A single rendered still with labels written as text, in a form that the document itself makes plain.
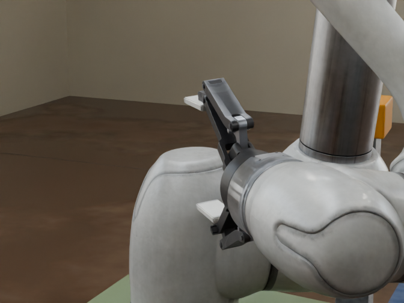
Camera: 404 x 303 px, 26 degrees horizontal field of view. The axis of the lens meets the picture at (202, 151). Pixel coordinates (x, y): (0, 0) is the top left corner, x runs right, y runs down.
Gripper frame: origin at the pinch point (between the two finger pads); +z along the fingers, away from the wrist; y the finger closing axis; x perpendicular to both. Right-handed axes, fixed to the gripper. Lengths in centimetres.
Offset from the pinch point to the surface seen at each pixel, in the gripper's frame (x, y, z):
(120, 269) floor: -34, -113, 264
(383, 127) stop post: -63, -19, 69
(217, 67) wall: -202, -82, 611
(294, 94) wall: -252, -107, 565
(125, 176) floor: -72, -111, 417
